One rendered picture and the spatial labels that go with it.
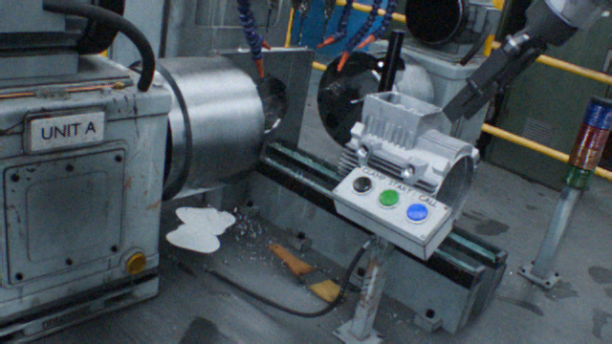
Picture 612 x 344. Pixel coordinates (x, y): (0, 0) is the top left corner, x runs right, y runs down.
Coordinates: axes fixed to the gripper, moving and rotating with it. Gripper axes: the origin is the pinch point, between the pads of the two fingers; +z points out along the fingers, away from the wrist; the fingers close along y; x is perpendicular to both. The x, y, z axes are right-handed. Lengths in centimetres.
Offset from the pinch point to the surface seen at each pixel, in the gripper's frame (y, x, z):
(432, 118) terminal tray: -6.0, -4.3, 9.8
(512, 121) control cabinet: -313, -51, 116
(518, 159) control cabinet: -313, -27, 130
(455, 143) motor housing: -5.2, 2.4, 9.0
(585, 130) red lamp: -33.2, 12.4, -2.0
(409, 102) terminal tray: -10.4, -11.0, 13.9
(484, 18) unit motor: -65, -31, 8
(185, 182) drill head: 31.6, -15.1, 33.1
